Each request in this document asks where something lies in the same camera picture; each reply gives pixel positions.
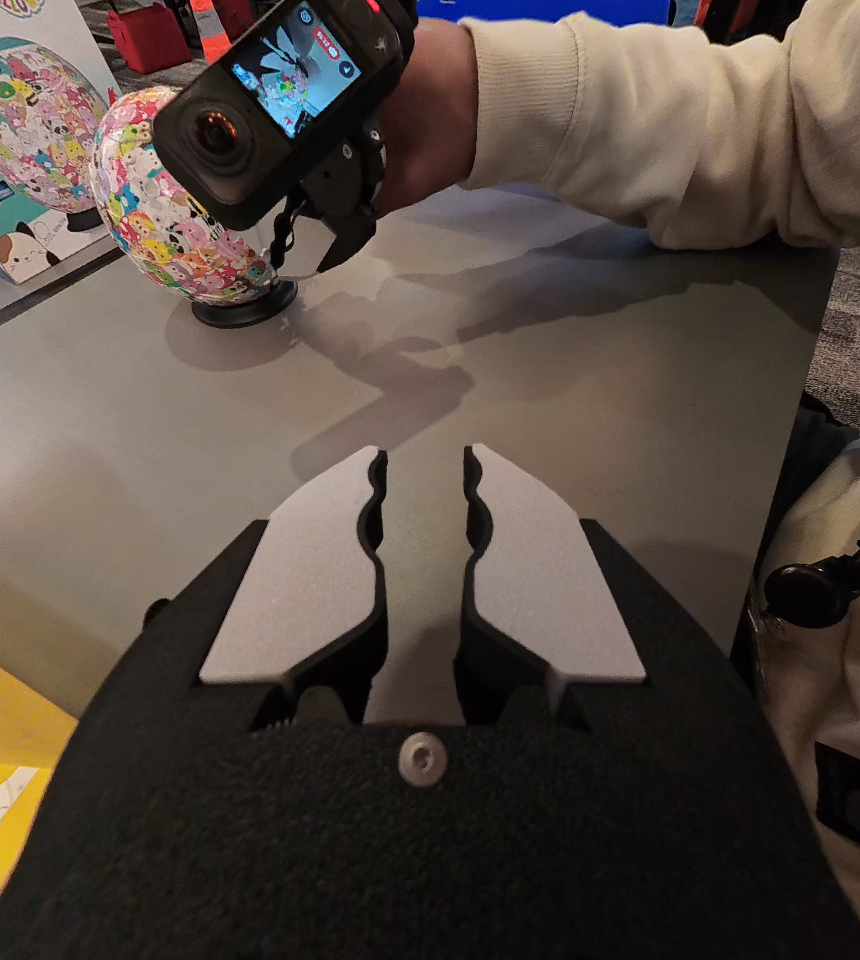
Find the orange traffic cone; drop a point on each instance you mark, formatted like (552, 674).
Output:
(212, 30)

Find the person's right forearm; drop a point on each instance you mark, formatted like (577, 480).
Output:
(662, 112)

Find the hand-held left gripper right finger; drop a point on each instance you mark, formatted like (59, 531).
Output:
(550, 585)

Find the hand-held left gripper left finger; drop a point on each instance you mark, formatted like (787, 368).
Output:
(302, 577)

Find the black ball stand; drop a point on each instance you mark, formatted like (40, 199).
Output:
(242, 315)

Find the person's right hand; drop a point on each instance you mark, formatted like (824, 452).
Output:
(433, 112)

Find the yellow box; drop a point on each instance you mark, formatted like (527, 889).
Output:
(2, 720)

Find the person's cream hoodie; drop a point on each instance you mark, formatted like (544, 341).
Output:
(835, 697)

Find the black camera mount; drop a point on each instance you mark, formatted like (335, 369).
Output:
(812, 592)

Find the colourful puzzle ball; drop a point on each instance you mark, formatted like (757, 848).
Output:
(167, 240)

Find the printed puzzle box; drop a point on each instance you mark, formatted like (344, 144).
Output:
(24, 112)

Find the red box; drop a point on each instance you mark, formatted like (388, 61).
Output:
(148, 41)

